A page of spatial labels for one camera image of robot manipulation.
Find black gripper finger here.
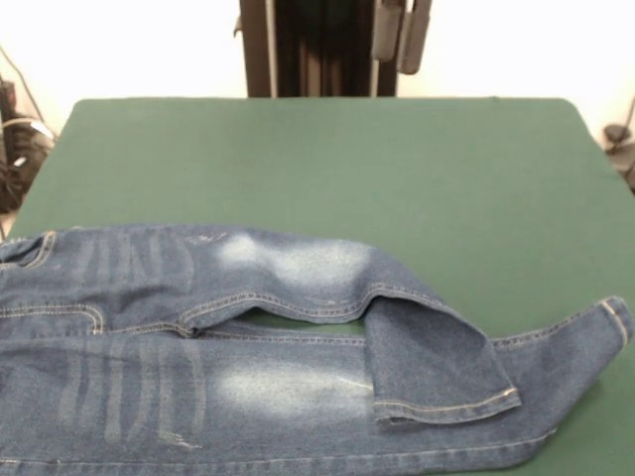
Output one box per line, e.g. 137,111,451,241
372,0,402,61
399,0,431,75

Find blue denim jeans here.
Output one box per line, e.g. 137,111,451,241
0,223,634,476

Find black metal column stand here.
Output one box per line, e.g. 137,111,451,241
232,0,413,99

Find dark green table cloth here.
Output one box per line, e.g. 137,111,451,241
0,96,635,476

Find black round plug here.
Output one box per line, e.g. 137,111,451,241
602,123,629,146

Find black upright power strip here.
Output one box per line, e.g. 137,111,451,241
0,78,20,120

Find white cable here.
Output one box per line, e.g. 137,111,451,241
0,114,55,148

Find black cable bundle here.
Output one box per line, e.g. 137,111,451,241
0,114,57,214

